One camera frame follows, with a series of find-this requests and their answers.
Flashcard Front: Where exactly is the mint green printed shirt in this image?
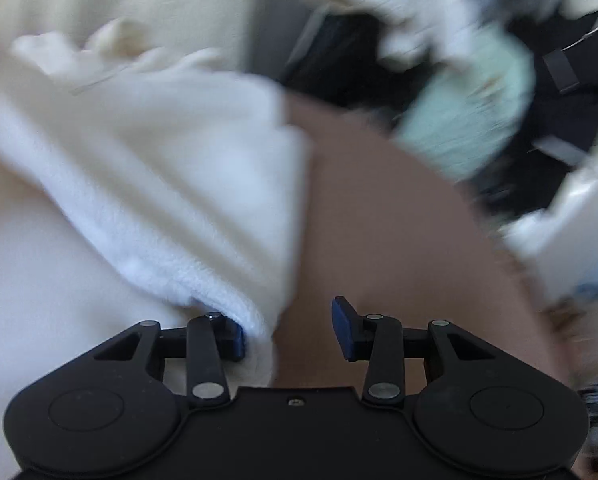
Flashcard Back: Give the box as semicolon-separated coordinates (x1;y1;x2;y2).
394;35;537;181

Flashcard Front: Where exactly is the white fleece garment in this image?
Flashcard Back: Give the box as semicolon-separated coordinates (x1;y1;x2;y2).
0;20;315;480

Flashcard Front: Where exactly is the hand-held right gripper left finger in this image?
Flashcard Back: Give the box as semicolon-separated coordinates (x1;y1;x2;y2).
94;312;246;409

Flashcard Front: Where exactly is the black jacket with white stripes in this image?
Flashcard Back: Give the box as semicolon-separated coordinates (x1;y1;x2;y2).
279;5;598;221

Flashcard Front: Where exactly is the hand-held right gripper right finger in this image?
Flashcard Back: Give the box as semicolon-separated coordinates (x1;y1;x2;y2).
331;296;497;404

